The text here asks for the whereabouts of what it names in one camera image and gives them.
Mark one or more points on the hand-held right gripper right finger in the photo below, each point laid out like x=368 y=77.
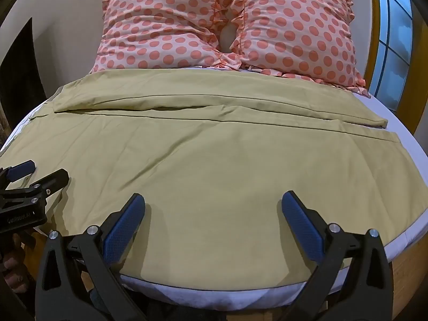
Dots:
x=301 y=224

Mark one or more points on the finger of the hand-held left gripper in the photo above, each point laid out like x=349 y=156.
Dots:
x=50 y=181
x=20 y=169

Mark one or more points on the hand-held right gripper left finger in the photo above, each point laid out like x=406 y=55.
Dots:
x=123 y=228

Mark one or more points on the olive yellow bed sheet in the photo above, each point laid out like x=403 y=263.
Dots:
x=207 y=160

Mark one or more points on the person's left hand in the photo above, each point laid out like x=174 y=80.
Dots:
x=14 y=261

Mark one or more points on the dark panel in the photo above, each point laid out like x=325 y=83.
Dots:
x=25 y=73

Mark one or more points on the bed with white sheet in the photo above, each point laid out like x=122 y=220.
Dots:
x=398 y=147

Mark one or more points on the pink polka dot pillow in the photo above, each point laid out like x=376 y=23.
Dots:
x=294 y=30
x=157 y=30

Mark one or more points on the blue glass window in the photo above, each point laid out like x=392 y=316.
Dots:
x=391 y=33

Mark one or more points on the yellow window frame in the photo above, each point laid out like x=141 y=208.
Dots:
x=362 y=40

